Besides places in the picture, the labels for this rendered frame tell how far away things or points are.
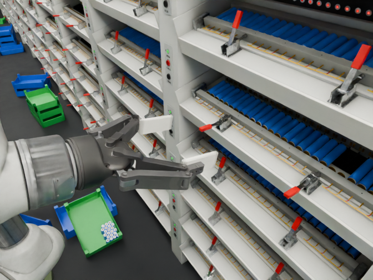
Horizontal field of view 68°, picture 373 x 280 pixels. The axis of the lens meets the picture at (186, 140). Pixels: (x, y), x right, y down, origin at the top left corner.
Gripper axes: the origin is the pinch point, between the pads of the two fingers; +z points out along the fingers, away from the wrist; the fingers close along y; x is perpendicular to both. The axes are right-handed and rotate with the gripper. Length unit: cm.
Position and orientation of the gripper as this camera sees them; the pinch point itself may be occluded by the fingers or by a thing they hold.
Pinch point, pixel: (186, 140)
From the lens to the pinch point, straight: 50.2
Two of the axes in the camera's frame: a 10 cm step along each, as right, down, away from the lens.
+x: 1.7, -8.5, -4.9
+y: 5.8, 4.9, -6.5
